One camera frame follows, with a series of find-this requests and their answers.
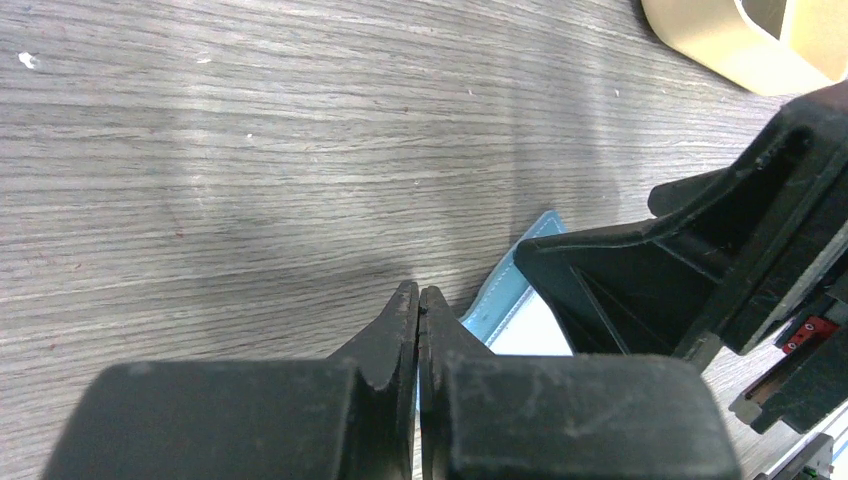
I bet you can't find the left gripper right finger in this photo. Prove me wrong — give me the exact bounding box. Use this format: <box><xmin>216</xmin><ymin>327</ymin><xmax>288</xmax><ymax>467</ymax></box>
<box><xmin>419</xmin><ymin>286</ymin><xmax>742</xmax><ymax>479</ymax></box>

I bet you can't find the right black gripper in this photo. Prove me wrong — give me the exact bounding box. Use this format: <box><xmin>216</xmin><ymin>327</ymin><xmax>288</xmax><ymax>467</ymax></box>
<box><xmin>513</xmin><ymin>80</ymin><xmax>848</xmax><ymax>480</ymax></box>

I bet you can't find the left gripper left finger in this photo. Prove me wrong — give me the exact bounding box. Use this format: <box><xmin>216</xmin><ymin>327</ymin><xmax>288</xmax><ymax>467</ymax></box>
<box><xmin>43</xmin><ymin>281</ymin><xmax>419</xmax><ymax>479</ymax></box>

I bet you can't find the blue card holder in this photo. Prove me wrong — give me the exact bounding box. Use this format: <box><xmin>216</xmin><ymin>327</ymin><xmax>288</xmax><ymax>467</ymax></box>
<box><xmin>460</xmin><ymin>244</ymin><xmax>572</xmax><ymax>356</ymax></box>

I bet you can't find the beige oval tray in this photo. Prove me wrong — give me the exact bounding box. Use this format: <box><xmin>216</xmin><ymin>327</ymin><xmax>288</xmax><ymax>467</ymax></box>
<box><xmin>641</xmin><ymin>0</ymin><xmax>847</xmax><ymax>96</ymax></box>

